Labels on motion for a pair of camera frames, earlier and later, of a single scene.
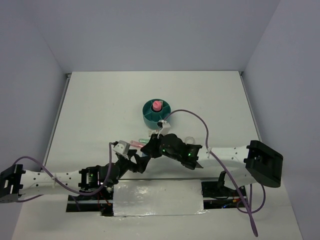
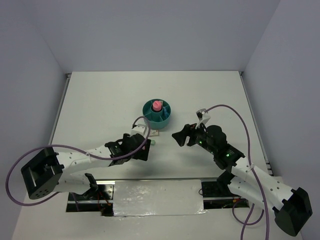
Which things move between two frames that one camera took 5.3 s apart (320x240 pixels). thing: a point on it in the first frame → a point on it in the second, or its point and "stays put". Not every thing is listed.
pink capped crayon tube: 157,105 stays put
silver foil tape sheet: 158,197 stays put
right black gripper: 151,148 → 189,130
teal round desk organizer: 155,110 stays put
